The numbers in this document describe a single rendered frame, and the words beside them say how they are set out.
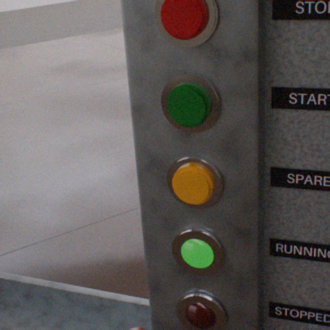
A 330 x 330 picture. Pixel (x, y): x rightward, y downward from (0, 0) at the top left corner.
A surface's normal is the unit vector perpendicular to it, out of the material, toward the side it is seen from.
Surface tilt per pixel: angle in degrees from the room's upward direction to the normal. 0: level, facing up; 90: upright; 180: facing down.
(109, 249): 0
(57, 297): 90
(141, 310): 90
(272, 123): 90
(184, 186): 90
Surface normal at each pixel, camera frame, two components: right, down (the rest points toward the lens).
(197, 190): -0.32, 0.42
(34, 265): -0.07, -0.91
